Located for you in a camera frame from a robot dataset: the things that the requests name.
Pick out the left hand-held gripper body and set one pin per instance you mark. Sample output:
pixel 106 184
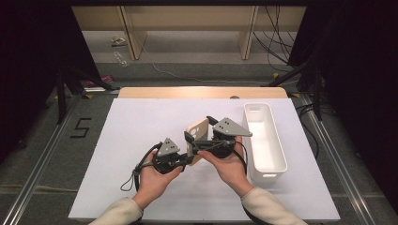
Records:
pixel 167 148

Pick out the white table mat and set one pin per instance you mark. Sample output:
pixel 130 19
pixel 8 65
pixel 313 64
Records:
pixel 203 193

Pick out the dark curtain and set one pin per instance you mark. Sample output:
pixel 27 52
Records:
pixel 28 62
pixel 359 78

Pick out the white flat paper stack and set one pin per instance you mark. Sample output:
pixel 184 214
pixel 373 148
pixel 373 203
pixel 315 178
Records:
pixel 94 89

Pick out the wooden shelf unit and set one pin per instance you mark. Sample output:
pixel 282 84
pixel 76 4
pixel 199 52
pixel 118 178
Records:
pixel 194 18

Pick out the small pale floor item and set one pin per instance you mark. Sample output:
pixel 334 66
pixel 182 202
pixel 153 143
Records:
pixel 118 40

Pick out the pink floor item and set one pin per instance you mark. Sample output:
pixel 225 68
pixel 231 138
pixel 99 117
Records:
pixel 101 81

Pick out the beige illustrated phone case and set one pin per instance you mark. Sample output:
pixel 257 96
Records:
pixel 202 129

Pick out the metal floor rail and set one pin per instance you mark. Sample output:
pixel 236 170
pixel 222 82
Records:
pixel 29 184
pixel 349 187

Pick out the black metal stand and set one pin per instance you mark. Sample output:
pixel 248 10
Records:
pixel 61 100
pixel 317 100

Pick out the person's left hand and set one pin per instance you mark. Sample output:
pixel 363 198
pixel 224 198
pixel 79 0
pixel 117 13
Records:
pixel 153 184

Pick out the white plastic storage box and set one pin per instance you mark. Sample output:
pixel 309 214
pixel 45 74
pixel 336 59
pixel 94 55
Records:
pixel 266 146

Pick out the person's right hand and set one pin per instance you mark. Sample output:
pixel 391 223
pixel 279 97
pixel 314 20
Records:
pixel 231 172

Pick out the yellow tape piece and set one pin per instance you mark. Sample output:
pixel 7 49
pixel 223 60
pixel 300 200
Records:
pixel 275 75
pixel 296 95
pixel 88 96

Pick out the clear plastic piece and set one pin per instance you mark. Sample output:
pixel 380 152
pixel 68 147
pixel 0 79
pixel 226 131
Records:
pixel 121 59

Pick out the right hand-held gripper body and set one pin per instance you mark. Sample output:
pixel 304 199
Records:
pixel 230 128

